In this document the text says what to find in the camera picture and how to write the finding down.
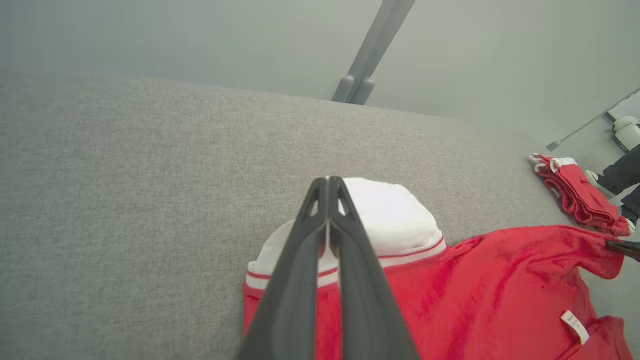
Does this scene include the grey metal frame bar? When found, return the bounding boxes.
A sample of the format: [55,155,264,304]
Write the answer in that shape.
[546,87,640,152]

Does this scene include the red shorts with white trim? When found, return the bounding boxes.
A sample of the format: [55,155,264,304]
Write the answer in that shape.
[530,154,632,237]

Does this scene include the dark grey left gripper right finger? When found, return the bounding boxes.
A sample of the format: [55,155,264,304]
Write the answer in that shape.
[329,176,418,360]

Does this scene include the grey fabric sofa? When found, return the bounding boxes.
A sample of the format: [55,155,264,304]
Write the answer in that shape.
[0,67,640,360]

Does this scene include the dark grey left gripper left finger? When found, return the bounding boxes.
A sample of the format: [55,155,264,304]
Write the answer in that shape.
[237,177,328,360]

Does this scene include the person in dark trousers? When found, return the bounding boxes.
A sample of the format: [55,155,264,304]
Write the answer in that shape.
[585,145,640,233]

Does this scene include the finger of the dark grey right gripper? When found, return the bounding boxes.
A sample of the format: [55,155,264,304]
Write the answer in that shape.
[606,240,640,262]

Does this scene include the red and white basketball jersey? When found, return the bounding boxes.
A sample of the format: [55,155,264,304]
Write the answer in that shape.
[243,177,633,360]

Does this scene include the grey metal partition post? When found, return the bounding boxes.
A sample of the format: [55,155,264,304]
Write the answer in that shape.
[332,0,416,106]

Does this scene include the white cylindrical device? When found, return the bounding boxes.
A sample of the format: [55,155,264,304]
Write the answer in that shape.
[614,116,640,153]

